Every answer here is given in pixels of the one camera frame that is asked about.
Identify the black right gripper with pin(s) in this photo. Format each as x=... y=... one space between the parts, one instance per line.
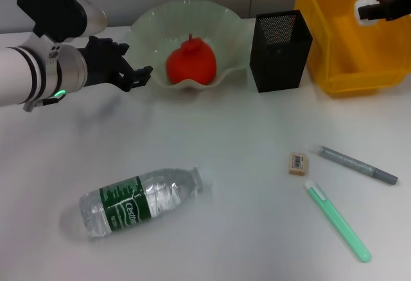
x=401 y=5

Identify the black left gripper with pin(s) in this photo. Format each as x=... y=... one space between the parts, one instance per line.
x=102 y=63

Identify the white paper ball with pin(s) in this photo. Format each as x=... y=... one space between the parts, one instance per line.
x=364 y=0

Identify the orange fruit with knob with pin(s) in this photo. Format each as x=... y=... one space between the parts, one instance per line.
x=192 y=64

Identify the clear green-label water bottle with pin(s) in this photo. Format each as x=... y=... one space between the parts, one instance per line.
x=128 y=202

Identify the pale green wavy fruit bowl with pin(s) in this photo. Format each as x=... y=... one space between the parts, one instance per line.
x=224 y=27

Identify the black mesh pen holder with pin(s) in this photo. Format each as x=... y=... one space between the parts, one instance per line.
x=276 y=66

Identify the grey marker pen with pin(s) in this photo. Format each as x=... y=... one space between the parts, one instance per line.
x=350 y=162

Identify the beige eraser with barcode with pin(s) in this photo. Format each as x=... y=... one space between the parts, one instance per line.
x=297 y=164

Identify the green pen with white cap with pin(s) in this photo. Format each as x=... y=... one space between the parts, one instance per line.
x=340 y=226

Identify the yellow plastic storage bin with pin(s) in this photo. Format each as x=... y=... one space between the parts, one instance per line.
x=353 y=56

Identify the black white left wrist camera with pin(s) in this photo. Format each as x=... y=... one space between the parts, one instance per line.
x=57 y=5

